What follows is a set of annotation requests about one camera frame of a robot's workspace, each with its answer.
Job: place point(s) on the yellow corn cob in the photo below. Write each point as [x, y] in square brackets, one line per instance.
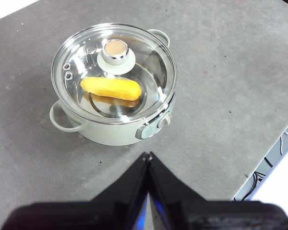
[110, 87]

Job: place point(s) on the pale green electric pot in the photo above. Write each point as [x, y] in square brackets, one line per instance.
[110, 135]

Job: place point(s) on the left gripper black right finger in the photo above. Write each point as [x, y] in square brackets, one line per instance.
[194, 213]

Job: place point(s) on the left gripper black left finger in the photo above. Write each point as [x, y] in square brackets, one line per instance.
[98, 213]

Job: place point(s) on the glass lid with green knob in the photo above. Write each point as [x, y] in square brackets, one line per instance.
[115, 55]

